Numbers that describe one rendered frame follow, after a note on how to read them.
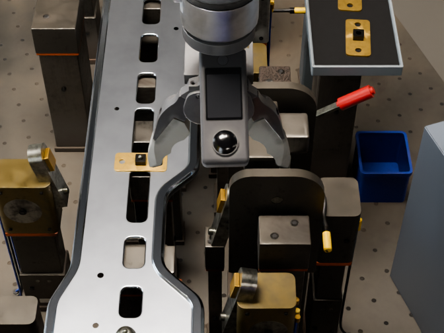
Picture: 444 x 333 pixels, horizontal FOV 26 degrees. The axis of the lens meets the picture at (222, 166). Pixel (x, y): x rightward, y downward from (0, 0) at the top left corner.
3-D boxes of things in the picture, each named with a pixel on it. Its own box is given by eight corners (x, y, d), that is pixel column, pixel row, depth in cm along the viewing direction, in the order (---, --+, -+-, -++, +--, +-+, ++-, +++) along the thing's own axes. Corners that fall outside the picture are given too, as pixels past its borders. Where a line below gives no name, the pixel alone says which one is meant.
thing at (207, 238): (207, 326, 169) (205, 225, 147) (224, 326, 169) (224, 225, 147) (207, 345, 167) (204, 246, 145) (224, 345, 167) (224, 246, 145)
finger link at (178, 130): (154, 135, 110) (201, 88, 104) (152, 174, 106) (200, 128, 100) (131, 124, 108) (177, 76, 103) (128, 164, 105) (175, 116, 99)
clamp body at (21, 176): (14, 283, 176) (-23, 156, 149) (79, 283, 176) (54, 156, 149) (9, 314, 171) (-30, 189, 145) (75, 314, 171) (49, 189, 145)
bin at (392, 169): (350, 160, 194) (355, 131, 188) (399, 160, 194) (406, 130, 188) (355, 203, 187) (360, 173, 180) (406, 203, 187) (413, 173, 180)
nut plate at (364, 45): (345, 20, 153) (345, 14, 152) (369, 21, 153) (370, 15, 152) (345, 56, 147) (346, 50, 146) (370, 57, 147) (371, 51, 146)
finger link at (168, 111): (178, 139, 104) (226, 94, 99) (178, 152, 103) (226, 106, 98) (142, 121, 102) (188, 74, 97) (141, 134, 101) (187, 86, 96)
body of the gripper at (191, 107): (254, 75, 105) (257, -13, 96) (256, 133, 99) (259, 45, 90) (184, 75, 105) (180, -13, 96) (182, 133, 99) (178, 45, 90)
